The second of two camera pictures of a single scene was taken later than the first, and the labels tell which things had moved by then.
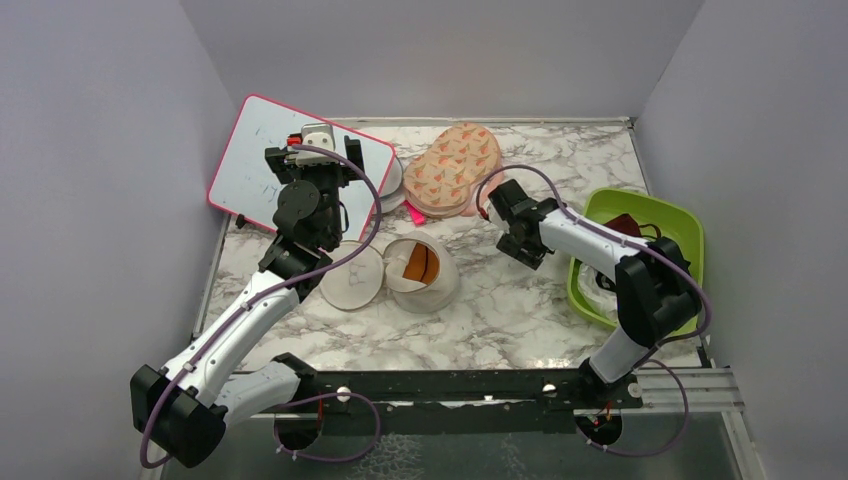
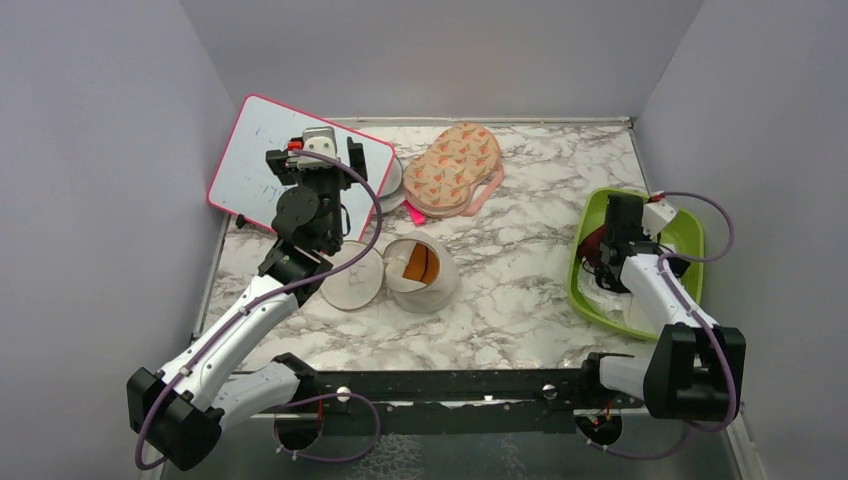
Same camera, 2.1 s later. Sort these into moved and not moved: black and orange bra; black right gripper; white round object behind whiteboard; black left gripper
Moved: black right gripper
Not moved: white round object behind whiteboard; black left gripper; black and orange bra
